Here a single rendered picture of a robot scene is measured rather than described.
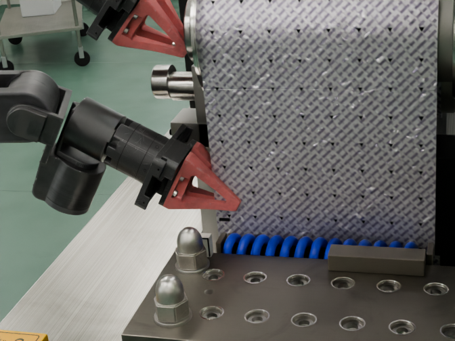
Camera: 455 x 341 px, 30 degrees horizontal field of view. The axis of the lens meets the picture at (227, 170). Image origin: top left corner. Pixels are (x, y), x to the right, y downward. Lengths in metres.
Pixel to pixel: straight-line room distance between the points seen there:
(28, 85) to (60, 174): 0.11
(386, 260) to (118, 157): 0.30
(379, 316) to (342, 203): 0.15
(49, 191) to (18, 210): 2.65
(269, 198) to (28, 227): 2.58
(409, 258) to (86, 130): 0.36
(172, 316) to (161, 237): 0.45
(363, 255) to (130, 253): 0.45
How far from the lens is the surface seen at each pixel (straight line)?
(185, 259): 0.88
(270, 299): 0.83
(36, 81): 0.94
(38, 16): 5.90
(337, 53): 0.84
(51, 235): 3.35
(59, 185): 0.96
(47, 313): 1.11
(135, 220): 1.30
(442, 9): 0.84
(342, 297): 0.83
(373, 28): 0.83
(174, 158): 0.89
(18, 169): 4.03
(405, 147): 0.87
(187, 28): 0.90
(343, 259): 0.86
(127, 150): 0.91
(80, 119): 0.92
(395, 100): 0.85
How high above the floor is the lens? 1.47
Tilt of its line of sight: 23 degrees down
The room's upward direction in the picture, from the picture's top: 5 degrees counter-clockwise
